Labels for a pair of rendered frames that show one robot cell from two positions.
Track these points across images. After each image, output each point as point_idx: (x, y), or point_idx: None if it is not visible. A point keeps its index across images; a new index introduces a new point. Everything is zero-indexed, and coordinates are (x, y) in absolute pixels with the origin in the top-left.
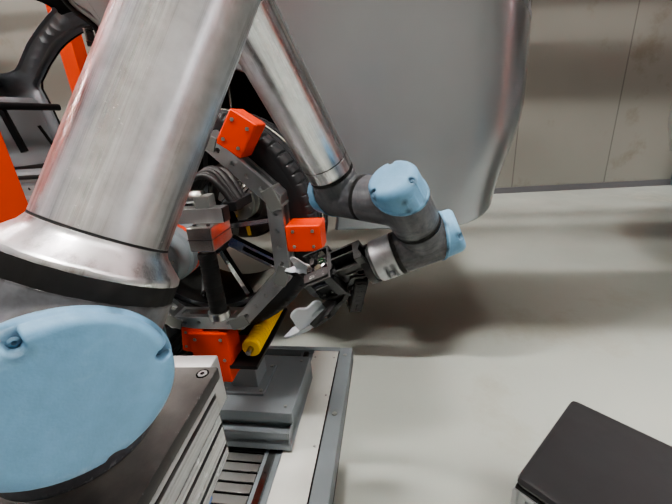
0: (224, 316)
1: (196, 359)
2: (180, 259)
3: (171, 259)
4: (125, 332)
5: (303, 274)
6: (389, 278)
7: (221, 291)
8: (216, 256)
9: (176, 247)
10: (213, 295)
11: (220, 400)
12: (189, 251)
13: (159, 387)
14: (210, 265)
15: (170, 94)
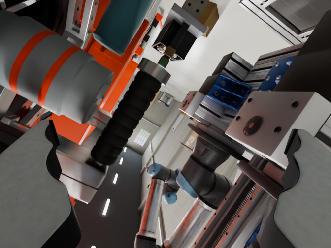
0: (164, 77)
1: (261, 154)
2: (88, 101)
3: (93, 104)
4: None
5: (55, 176)
6: None
7: (136, 109)
8: (101, 156)
9: (79, 110)
10: (144, 111)
11: (322, 114)
12: (66, 91)
13: None
14: (118, 152)
15: None
